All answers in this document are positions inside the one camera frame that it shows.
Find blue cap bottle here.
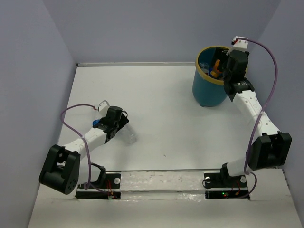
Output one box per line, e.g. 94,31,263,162
92,119,101,128

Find clear bottle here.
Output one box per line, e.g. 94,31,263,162
199,62,209,74
121,124,137,144

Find short orange juice bottle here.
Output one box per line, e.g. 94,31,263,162
209,59,222,79

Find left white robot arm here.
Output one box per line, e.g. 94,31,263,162
38,106,129,195

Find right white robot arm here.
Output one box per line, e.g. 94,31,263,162
211,47,292,186

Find blue bin yellow rim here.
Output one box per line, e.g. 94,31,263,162
191,45,249,108

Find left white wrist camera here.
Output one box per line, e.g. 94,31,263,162
98,100,110,116

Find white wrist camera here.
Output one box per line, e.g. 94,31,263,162
98,100,110,116
226,36,248,56

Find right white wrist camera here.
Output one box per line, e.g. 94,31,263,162
226,36,248,56

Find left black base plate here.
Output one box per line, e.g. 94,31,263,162
75,172,121,200

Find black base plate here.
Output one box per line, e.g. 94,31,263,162
75,172,121,200
202,172,250,200

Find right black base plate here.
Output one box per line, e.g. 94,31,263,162
202,172,250,200

